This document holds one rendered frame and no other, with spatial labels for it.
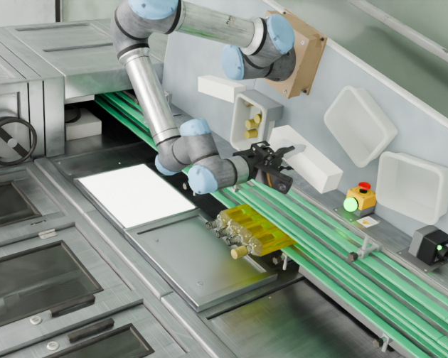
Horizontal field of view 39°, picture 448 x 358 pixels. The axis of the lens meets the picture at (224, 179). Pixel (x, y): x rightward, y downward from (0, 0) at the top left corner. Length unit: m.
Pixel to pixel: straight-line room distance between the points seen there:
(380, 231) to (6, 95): 1.56
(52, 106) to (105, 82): 0.26
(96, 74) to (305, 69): 1.03
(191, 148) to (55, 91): 1.23
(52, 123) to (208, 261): 0.99
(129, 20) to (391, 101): 0.82
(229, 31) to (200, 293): 0.84
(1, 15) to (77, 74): 2.88
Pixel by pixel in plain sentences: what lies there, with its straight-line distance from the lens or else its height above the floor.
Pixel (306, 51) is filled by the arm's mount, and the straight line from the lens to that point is 2.09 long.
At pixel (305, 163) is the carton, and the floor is 1.11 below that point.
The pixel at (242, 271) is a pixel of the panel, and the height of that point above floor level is 1.08.
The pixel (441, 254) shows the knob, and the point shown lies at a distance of 1.92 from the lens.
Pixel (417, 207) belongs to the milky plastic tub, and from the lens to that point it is 1.97.
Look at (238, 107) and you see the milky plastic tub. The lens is 2.41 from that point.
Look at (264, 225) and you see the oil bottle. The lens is 2.15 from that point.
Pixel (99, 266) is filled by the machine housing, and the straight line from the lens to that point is 2.23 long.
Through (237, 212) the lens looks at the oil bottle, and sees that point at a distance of 2.21.
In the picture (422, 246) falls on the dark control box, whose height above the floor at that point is 0.84.
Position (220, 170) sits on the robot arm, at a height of 1.39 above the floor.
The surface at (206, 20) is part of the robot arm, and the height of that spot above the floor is 1.25.
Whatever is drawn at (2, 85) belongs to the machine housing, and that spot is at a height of 1.50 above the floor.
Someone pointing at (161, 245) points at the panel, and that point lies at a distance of 2.27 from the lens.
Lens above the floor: 2.29
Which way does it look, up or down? 35 degrees down
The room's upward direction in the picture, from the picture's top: 105 degrees counter-clockwise
